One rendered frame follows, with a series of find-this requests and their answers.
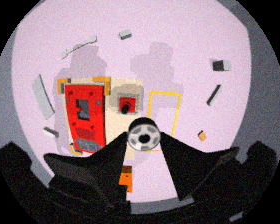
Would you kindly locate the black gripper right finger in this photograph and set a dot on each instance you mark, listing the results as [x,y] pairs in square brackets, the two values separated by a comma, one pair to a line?
[190,167]

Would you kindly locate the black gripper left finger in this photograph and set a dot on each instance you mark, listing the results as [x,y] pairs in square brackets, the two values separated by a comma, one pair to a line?
[100,170]

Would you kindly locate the grey and white wheel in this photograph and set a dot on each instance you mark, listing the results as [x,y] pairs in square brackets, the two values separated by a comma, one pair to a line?
[138,140]

